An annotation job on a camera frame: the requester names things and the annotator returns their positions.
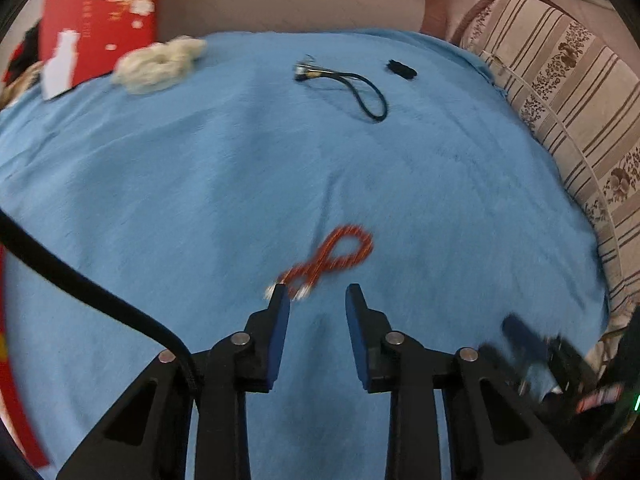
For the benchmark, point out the small black hair clip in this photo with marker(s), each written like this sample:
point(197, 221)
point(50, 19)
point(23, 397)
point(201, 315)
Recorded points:
point(401, 69)

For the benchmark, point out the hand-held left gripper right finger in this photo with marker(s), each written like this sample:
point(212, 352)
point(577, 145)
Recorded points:
point(357, 335)

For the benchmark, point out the pile of black red clothes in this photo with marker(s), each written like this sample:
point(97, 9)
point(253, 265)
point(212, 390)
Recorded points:
point(20, 60)

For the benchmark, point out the pink sofa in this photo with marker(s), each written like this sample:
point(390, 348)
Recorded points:
point(300, 0)

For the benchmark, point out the striped floral side cushion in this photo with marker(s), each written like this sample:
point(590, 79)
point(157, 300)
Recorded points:
point(565, 90)

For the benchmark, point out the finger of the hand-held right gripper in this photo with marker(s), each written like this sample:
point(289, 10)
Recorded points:
point(522, 340)
point(570, 360)

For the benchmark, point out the blue blanket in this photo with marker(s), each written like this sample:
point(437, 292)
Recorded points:
point(200, 185)

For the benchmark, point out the cream scrunchie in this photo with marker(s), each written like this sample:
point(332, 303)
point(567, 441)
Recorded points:
point(155, 62)

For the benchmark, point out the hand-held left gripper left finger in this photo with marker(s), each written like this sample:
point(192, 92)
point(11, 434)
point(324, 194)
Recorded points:
point(277, 335)

